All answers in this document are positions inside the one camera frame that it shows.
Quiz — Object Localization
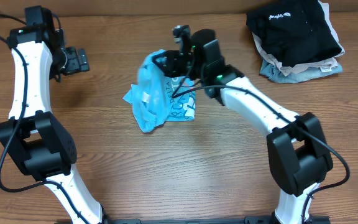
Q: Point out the light blue t-shirt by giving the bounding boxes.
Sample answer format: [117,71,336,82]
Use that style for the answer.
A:
[123,49,196,133]

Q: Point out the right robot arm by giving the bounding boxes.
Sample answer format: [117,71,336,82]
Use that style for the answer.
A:
[152,26,333,224]

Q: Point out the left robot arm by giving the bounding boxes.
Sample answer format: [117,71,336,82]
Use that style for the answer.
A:
[0,6,109,223]

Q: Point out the brown cardboard backboard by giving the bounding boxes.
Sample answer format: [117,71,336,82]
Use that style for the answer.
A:
[0,0,358,18]

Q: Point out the grey-blue folded shirt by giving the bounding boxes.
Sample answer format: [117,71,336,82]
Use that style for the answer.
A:
[259,59,343,83]

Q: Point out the black folded shirt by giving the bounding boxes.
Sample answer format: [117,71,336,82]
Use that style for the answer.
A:
[246,0,341,67]

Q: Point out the beige folded shirt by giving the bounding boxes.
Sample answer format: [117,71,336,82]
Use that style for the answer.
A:
[252,1,345,76]

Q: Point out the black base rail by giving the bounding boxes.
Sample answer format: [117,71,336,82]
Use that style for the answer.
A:
[54,215,332,224]

